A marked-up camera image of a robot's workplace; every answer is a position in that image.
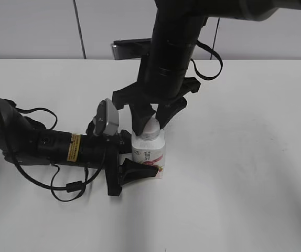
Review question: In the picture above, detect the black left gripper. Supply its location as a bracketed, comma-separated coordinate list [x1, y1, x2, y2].
[83, 122, 158, 196]

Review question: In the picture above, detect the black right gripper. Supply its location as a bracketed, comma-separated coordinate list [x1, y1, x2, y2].
[112, 77, 201, 136]

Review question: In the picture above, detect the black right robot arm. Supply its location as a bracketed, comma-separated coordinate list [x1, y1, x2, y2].
[111, 1, 301, 135]

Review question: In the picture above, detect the white yili changqing bottle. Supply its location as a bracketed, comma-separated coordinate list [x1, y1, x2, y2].
[132, 130, 166, 179]

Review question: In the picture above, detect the white bottle cap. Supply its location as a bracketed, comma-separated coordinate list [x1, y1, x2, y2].
[141, 117, 160, 140]

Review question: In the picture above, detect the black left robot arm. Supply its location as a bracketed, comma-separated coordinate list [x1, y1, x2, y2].
[0, 99, 158, 196]

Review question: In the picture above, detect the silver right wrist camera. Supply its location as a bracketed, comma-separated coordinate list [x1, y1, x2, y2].
[111, 38, 151, 60]

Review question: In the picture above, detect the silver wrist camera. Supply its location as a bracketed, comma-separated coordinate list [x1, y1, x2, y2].
[111, 38, 151, 60]
[93, 98, 119, 136]

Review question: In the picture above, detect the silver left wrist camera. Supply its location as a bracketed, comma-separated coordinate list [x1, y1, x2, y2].
[93, 98, 119, 136]

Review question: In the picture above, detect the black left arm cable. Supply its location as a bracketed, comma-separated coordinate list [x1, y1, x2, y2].
[0, 83, 108, 202]

